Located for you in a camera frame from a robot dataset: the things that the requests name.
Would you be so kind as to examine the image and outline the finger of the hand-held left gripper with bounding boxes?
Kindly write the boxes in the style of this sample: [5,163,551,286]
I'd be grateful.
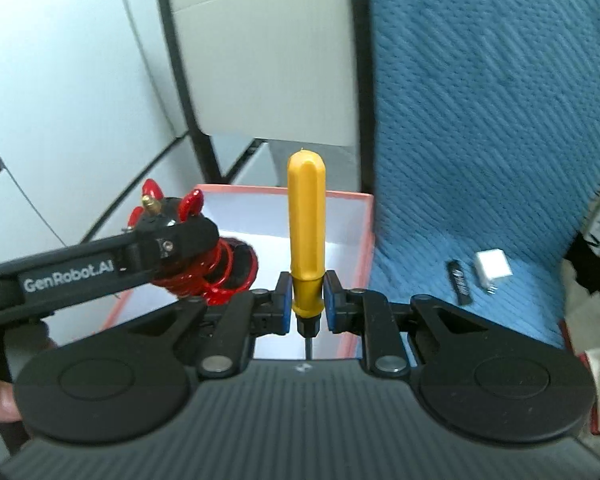
[122,217,221,283]

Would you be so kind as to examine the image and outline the black usb stick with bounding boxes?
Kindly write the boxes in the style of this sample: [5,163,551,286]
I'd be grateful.
[446,258,474,307]

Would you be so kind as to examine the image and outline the blue quilted chair cover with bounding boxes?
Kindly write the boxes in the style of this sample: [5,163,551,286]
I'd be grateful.
[366,0,600,352]

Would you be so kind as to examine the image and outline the red horned figurine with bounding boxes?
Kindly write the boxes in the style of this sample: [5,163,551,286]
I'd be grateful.
[122,178,260,307]

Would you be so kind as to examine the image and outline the white charger plug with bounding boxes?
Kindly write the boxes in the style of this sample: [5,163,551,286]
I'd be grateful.
[474,248,514,294]

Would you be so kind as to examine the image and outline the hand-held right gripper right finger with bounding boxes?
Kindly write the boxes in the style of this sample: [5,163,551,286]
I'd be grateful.
[324,269,475,377]

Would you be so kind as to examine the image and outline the pink cardboard box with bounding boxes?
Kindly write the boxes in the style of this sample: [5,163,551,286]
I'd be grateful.
[100,184,377,362]

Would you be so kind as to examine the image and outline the yellow screwdriver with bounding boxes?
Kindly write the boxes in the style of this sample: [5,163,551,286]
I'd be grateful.
[286,149,327,361]

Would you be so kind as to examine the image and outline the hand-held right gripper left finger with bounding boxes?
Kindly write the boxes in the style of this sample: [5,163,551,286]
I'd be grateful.
[130,270,293,377]

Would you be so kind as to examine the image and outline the white wardrobe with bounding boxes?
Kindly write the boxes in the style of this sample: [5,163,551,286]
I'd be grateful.
[0,0,261,271]

